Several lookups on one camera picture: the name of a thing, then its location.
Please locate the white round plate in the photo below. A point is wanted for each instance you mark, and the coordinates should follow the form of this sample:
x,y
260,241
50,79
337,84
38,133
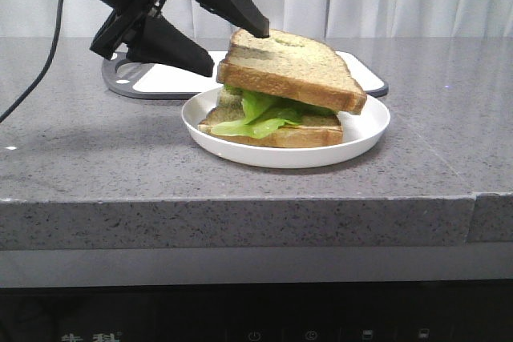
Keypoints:
x,y
361,133

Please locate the green lettuce leaf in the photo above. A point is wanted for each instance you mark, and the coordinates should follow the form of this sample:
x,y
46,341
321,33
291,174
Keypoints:
x,y
257,115

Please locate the grey curtain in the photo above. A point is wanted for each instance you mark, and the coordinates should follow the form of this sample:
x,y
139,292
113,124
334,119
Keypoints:
x,y
313,18

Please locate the bread slice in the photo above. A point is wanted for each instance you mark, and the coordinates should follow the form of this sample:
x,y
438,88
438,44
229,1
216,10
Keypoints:
x,y
292,67
289,138

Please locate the black appliance control panel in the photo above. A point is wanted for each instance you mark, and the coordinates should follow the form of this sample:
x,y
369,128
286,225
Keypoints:
x,y
479,310

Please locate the white cutting board grey rim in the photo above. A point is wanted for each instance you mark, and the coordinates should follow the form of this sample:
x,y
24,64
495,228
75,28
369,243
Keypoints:
x,y
156,81

